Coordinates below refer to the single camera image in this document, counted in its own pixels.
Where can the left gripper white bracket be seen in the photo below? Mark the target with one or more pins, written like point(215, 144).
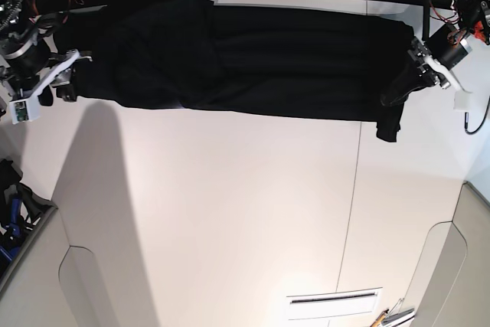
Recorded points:
point(433, 62)

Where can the yellow pencil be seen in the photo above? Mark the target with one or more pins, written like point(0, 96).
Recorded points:
point(380, 318)

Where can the grey pen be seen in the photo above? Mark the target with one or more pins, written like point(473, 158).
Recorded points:
point(399, 318)

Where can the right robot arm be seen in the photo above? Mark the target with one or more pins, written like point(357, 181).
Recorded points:
point(37, 36)

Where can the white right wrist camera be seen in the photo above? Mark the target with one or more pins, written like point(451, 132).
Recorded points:
point(24, 110)

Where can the blue and black bag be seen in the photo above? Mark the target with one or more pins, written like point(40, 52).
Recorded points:
point(21, 210)

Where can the black T-shirt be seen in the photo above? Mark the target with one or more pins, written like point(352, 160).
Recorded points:
point(237, 63)

